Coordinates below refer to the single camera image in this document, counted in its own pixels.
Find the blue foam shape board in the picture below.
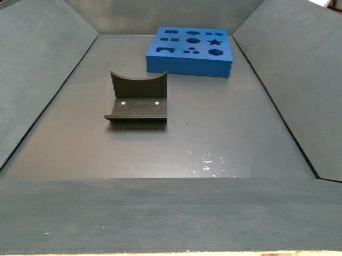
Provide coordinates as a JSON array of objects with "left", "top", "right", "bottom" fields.
[{"left": 145, "top": 27, "right": 232, "bottom": 78}]

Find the black curved holder stand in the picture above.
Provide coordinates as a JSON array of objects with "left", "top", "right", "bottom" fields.
[{"left": 104, "top": 73, "right": 167, "bottom": 122}]

